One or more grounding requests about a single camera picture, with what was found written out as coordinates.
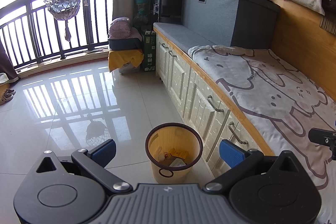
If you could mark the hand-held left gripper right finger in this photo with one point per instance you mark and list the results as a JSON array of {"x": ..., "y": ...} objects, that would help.
[{"x": 232, "y": 153}]

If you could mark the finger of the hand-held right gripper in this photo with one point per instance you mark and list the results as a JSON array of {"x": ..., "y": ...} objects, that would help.
[{"x": 321, "y": 137}]

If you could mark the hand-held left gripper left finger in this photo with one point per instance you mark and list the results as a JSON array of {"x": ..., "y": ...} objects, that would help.
[{"x": 105, "y": 151}]

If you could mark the yellow waste bin brown rim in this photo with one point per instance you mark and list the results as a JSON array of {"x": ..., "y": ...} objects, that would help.
[{"x": 157, "y": 142}]

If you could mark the yellow snack packet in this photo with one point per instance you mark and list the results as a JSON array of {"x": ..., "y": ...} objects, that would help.
[{"x": 179, "y": 153}]

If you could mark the printed cartoon blanket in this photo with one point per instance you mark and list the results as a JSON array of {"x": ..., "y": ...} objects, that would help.
[{"x": 262, "y": 87}]

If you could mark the white printed bag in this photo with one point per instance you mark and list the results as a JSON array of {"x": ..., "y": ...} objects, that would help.
[{"x": 128, "y": 67}]

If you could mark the white embossed bench cabinet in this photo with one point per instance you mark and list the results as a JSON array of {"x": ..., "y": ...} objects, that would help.
[{"x": 178, "y": 77}]

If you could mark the yellow cloth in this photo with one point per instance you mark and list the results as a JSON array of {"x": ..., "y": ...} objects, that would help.
[{"x": 118, "y": 58}]

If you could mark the green carton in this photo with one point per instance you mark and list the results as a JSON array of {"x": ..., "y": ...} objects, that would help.
[{"x": 149, "y": 53}]

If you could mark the dark plastic tray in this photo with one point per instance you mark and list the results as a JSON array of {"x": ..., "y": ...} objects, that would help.
[{"x": 123, "y": 45}]

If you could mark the beige slipper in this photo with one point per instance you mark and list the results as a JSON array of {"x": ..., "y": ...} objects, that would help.
[
  {"x": 5, "y": 100},
  {"x": 10, "y": 92}
]

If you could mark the black balcony railing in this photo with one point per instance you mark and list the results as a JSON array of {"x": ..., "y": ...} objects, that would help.
[{"x": 62, "y": 45}]

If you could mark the pink cushion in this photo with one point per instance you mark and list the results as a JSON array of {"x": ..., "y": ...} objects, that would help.
[{"x": 119, "y": 28}]

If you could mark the grey bench cushion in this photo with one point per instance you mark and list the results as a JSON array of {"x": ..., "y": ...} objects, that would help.
[{"x": 181, "y": 35}]

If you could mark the brown curtain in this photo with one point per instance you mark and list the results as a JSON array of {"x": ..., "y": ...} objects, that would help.
[{"x": 6, "y": 64}]

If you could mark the grey fabric storage box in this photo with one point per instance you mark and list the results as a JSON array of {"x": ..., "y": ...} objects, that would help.
[{"x": 210, "y": 14}]

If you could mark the hanging net basket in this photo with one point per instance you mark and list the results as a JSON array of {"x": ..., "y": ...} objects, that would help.
[{"x": 64, "y": 7}]

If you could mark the green bottle pack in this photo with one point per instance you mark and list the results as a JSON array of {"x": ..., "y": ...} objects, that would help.
[{"x": 143, "y": 3}]

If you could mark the wooden bench frame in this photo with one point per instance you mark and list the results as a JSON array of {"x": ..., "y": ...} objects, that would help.
[{"x": 296, "y": 37}]

